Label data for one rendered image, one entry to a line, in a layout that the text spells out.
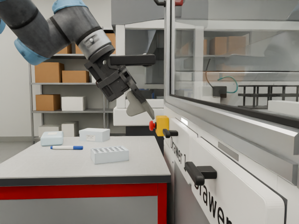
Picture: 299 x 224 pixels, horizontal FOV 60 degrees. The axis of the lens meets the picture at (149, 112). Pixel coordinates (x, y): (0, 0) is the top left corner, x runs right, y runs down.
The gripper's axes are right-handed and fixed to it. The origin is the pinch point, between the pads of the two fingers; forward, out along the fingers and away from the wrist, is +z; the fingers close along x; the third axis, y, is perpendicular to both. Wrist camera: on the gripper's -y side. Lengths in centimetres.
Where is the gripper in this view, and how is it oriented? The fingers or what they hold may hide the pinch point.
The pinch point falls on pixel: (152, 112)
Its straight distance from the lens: 67.5
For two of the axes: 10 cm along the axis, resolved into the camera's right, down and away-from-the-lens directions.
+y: -8.2, 5.7, 0.1
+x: 0.6, 1.0, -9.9
